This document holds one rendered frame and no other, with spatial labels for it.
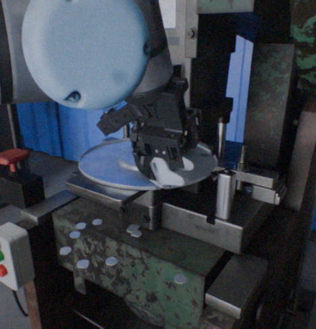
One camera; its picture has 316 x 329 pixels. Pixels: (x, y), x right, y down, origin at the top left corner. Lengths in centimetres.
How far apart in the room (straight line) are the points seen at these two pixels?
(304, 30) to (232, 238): 40
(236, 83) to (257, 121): 104
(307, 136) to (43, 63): 82
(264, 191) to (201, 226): 15
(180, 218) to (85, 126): 203
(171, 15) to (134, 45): 47
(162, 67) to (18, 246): 54
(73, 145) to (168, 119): 242
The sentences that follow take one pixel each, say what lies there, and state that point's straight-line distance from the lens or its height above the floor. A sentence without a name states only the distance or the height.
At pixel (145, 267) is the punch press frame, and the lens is 68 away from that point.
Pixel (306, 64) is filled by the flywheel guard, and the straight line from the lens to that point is 43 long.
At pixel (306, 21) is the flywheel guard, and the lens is 38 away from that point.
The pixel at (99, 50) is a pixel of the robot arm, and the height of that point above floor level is 103.
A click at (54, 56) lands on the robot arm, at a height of 102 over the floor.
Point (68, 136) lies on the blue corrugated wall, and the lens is 282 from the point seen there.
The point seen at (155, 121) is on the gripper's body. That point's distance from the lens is 46.
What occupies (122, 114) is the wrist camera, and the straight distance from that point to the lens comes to 48.
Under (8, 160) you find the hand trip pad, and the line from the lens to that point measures 84.
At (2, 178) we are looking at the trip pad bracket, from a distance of 89.
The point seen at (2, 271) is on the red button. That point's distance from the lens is 84.
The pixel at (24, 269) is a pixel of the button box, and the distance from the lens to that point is 84.
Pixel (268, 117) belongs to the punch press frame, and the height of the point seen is 83.
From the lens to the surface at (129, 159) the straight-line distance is 69.
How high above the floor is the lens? 104
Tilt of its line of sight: 22 degrees down
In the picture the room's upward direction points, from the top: straight up
